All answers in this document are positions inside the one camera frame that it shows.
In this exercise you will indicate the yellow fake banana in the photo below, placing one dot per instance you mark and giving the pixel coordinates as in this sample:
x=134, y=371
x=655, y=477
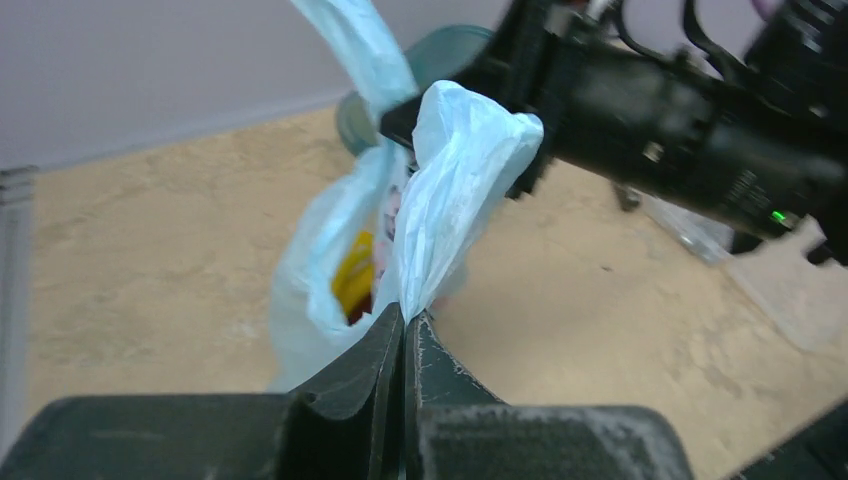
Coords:
x=352, y=284

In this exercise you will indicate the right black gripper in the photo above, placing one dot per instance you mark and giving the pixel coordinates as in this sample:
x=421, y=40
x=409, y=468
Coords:
x=628, y=115

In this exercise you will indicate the light blue plastic bag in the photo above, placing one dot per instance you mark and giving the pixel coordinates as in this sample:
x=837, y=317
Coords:
x=430, y=203

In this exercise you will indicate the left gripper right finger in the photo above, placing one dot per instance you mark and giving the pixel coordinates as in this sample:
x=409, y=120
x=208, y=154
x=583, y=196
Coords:
x=455, y=428

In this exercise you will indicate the aluminium frame rail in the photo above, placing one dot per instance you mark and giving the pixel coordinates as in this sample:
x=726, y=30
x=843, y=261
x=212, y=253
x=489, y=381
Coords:
x=16, y=228

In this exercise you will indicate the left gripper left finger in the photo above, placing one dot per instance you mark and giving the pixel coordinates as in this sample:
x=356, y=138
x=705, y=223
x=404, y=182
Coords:
x=342, y=423

